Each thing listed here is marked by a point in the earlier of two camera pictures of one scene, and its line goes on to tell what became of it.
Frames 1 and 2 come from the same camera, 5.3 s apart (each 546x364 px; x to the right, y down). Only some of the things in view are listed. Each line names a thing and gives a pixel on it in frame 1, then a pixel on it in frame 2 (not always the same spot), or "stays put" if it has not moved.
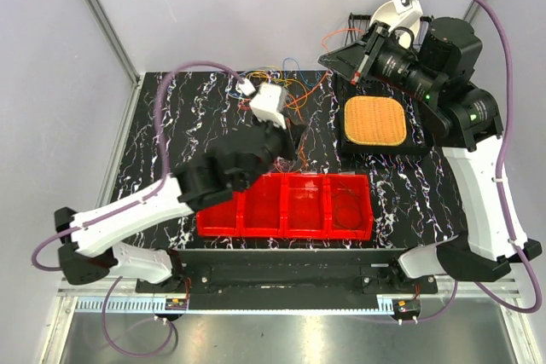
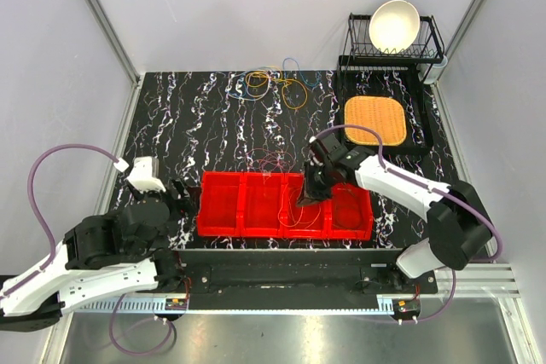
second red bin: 263,207 stays put
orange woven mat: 374,120 stays put
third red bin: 306,209 stays put
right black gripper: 356,62 to 310,193
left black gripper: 291,143 to 194,193
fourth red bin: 349,208 stays put
